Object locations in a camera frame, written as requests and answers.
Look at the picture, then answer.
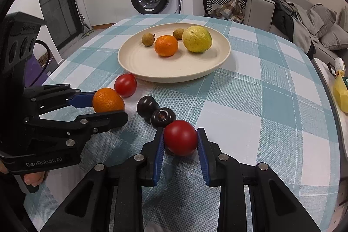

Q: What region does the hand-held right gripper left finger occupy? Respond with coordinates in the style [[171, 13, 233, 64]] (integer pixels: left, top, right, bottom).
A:
[[41, 127, 165, 232]]

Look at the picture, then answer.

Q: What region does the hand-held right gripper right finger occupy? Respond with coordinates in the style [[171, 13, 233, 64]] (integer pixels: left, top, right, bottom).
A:
[[196, 127, 321, 232]]

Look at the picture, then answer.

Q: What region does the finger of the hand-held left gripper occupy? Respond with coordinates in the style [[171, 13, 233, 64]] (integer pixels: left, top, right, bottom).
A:
[[23, 83, 95, 115], [23, 110, 129, 140]]

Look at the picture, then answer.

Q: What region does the orange mandarin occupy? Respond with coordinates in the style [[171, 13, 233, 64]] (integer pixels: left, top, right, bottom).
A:
[[154, 35, 179, 57], [92, 87, 125, 113]]

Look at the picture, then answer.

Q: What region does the large red tomato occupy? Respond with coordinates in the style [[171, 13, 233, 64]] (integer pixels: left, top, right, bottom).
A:
[[163, 120, 198, 156]]

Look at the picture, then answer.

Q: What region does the cream round plate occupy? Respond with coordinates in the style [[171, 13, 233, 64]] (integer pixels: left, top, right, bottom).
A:
[[117, 23, 231, 83]]

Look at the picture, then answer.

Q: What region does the stemmed brown longan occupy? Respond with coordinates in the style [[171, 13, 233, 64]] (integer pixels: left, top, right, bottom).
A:
[[142, 33, 156, 48]]

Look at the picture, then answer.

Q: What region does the yellow green guava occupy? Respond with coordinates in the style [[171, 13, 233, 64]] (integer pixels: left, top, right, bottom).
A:
[[182, 26, 212, 53]]

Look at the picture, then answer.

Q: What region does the person's left forearm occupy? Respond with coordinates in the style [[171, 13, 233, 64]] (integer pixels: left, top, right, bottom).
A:
[[0, 175, 40, 232]]

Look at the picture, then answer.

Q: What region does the person's left hand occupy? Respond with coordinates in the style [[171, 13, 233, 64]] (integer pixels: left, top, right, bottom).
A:
[[0, 159, 46, 187]]

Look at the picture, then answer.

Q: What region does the small red tomato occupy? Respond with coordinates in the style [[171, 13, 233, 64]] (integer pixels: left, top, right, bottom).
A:
[[114, 73, 137, 98]]

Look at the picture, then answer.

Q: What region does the dark purple plum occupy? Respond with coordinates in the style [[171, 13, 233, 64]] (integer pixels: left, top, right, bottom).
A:
[[136, 95, 160, 120], [150, 107, 177, 129]]

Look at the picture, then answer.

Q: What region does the brown patterned box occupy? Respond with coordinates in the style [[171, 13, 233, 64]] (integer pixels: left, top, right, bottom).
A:
[[38, 54, 53, 69]]

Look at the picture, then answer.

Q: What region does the purple cloth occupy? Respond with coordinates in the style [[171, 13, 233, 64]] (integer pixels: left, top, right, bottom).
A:
[[24, 54, 52, 86]]

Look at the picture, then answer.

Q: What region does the upright floor mop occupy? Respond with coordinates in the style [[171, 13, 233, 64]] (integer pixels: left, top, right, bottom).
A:
[[71, 0, 94, 39]]

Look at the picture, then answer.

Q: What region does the dark glass door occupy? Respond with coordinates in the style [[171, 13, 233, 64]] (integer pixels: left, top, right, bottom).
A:
[[35, 0, 79, 45]]

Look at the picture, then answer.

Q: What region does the plaid blanket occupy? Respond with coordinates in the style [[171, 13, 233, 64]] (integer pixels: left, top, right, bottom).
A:
[[211, 0, 245, 23]]

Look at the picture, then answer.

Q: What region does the white side table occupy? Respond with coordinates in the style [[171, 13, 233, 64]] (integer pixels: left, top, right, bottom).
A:
[[313, 57, 348, 124]]

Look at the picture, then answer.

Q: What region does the yellow plastic bag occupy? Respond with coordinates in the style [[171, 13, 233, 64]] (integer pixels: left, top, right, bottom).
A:
[[333, 74, 348, 113]]

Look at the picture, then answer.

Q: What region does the black patterned rack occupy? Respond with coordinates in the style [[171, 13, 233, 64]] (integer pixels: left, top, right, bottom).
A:
[[202, 0, 246, 18]]

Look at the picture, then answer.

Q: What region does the grey sofa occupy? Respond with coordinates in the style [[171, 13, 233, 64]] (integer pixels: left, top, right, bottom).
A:
[[243, 0, 348, 58]]

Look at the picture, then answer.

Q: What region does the grey garment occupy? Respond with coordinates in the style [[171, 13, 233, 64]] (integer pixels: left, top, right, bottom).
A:
[[288, 15, 317, 54]]

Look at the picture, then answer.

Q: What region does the dark jacket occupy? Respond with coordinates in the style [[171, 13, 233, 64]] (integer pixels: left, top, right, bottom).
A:
[[244, 0, 295, 37]]

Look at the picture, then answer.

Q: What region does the white yellow bottle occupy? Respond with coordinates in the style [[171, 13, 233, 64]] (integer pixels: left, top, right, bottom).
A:
[[334, 57, 346, 77]]

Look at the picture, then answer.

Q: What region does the grey sofa cushion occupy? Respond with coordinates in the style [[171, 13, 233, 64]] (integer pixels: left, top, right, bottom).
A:
[[321, 24, 348, 52], [307, 4, 338, 38]]

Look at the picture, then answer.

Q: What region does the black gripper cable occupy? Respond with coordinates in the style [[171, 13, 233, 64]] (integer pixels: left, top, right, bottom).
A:
[[30, 40, 52, 87]]

